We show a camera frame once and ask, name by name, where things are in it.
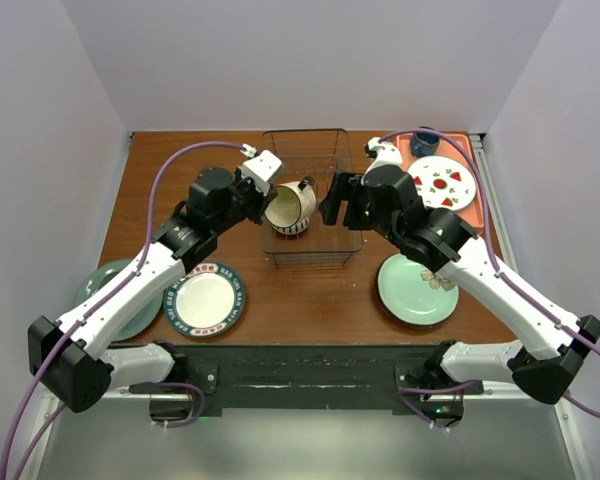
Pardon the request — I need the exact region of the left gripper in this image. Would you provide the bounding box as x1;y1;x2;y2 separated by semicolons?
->
213;167;277;235

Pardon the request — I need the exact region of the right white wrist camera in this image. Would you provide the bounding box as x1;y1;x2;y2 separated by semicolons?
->
364;137;403;174

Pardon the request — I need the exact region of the purple cable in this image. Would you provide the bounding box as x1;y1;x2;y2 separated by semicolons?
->
0;141;256;480
374;127;600;422

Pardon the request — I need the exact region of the salmon pink tray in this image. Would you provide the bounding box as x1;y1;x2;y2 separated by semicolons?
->
395;135;484;233

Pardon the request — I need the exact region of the white plate green lettered rim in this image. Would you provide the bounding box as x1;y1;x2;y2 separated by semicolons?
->
163;262;246;339

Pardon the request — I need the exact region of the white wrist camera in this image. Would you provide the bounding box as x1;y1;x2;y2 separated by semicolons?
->
239;143;284;196
364;137;403;174

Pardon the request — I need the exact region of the dark blue mug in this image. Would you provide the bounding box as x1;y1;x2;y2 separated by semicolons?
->
410;126;440;158

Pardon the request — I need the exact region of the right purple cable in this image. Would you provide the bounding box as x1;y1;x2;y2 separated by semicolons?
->
374;127;600;422

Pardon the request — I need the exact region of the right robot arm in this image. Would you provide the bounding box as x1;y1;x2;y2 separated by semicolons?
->
318;165;600;405

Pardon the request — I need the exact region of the aluminium frame rail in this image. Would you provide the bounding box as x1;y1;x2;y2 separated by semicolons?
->
12;382;206;479

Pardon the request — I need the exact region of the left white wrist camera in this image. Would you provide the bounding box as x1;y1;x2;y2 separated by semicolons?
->
239;143;284;196

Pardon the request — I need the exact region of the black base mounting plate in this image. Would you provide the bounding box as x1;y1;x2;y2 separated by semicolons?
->
130;345;484;428

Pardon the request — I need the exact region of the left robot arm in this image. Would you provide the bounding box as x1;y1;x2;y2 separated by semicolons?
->
28;161;285;413

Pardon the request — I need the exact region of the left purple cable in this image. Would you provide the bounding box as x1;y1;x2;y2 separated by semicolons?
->
0;141;256;480

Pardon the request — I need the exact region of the mint green flower plate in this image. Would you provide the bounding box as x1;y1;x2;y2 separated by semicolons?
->
375;254;459;328

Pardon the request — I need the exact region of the watermelon pattern plate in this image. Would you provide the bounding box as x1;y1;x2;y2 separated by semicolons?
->
407;155;477;211

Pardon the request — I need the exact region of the dark blue plate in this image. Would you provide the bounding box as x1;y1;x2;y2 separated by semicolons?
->
375;280;459;329

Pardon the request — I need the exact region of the grey green plate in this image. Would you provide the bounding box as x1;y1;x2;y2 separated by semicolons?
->
74;259;162;343

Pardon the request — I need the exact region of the black wire dish rack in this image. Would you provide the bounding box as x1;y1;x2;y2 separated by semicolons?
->
261;128;362;267

